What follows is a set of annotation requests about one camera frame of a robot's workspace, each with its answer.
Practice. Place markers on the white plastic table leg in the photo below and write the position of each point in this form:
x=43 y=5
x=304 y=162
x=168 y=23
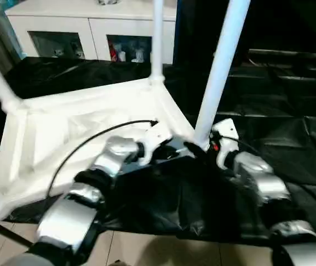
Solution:
x=222 y=66
x=157 y=39
x=0 y=77

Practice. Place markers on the black metal table frame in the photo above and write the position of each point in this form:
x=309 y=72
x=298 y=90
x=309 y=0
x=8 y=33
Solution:
x=5 y=233

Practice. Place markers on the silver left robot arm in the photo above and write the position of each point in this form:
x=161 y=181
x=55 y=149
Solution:
x=102 y=166

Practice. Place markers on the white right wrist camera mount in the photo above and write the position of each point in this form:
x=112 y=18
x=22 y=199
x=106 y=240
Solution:
x=224 y=136

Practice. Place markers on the white plastic table top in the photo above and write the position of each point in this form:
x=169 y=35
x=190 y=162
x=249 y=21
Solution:
x=80 y=122

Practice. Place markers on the small grey crumpled object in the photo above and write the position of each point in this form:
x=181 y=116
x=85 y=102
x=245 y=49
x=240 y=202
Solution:
x=108 y=1

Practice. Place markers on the white glass-door cabinet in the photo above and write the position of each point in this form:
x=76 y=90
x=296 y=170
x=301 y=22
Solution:
x=86 y=25

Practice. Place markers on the black table mat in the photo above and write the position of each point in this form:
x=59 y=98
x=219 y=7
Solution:
x=280 y=122

